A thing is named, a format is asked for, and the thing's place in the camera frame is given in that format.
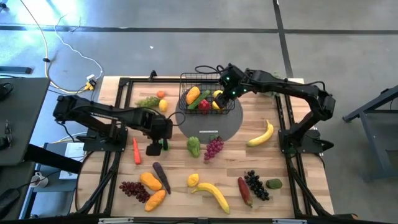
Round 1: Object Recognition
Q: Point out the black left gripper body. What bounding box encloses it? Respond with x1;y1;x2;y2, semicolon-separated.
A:
152;118;174;141

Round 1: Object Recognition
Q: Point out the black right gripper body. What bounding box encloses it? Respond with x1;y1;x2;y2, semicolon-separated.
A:
219;63;251;99

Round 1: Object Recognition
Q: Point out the red bell pepper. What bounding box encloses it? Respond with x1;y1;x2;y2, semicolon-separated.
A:
198;98;211;114

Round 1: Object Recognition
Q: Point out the orange-red carrot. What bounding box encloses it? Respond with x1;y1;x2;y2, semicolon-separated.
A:
132;137;142;166

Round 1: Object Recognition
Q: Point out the green cucumber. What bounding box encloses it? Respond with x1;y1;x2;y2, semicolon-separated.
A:
187;90;211;110

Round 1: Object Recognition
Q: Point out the yellow mango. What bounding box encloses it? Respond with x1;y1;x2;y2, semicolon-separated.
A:
185;86;201;105
139;172;163;192

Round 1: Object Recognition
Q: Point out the green starfruit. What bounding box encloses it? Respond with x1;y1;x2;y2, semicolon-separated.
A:
187;136;201;159

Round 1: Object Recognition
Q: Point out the dark purple eggplant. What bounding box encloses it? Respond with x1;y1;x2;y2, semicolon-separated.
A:
152;161;172;195

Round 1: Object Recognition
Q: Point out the green grape bunch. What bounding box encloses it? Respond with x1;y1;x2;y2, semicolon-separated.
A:
135;96;161;109

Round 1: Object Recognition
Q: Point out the dark red grape bunch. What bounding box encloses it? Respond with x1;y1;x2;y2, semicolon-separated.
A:
119;181;151;204

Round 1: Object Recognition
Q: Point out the pink grape bunch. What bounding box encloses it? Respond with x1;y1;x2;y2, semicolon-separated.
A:
203;134;225;162

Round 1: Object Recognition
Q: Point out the orange mango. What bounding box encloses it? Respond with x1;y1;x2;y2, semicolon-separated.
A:
144;189;167;213

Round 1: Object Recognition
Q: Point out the yellow banana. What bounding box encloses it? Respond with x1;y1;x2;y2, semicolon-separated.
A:
246;119;275;147
190;182;231;215

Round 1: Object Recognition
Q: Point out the black grape bunch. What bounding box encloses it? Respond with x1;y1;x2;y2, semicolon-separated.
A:
244;169;271;202

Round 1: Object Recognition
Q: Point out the dark red sweet potato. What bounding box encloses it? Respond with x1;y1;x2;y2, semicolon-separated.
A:
238;176;253;208

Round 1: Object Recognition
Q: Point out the green avocado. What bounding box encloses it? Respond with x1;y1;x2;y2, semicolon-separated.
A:
265;178;284;190

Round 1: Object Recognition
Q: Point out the grey round woven placemat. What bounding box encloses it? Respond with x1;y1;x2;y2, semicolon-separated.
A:
175;96;244;144

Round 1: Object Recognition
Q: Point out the green potted plant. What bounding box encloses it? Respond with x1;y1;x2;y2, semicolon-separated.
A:
264;70;285;97

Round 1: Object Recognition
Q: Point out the white paper sheet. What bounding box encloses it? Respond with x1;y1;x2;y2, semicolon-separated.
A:
63;142;85;160

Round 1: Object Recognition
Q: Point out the white mug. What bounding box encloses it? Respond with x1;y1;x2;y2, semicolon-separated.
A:
29;171;50;189

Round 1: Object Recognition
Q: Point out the dark grey desk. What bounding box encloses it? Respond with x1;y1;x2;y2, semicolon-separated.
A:
0;77;51;167

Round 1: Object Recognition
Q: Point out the blue-grey metal table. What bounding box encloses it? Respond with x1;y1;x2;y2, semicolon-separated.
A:
342;84;398;183

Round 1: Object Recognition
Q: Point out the black flat bar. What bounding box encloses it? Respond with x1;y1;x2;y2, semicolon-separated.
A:
0;65;33;75

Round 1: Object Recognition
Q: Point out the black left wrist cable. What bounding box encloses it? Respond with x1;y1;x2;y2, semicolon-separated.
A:
167;111;187;127

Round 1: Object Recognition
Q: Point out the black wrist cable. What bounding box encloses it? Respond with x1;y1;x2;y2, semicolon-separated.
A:
167;111;187;127
194;64;226;75

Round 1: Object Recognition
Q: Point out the black wire basket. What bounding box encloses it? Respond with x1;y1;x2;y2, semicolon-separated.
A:
178;72;236;115

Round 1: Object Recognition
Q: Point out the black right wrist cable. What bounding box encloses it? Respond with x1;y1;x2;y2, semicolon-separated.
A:
194;64;226;75

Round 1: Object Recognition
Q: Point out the black aluminium frame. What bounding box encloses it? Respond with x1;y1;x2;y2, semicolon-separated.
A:
70;68;358;224

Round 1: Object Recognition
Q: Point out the white cable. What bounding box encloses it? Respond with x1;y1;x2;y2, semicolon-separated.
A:
53;12;104;80

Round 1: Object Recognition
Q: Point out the yellow cable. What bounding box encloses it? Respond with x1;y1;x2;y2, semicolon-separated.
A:
19;0;91;94

